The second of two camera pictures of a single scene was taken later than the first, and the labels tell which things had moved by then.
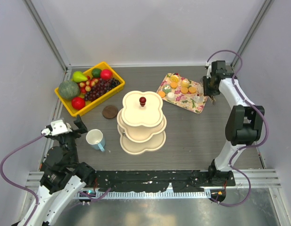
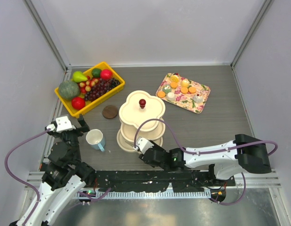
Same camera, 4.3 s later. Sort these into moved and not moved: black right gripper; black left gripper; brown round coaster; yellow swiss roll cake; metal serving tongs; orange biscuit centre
Moved: black right gripper; metal serving tongs
Not moved: orange biscuit centre; brown round coaster; yellow swiss roll cake; black left gripper
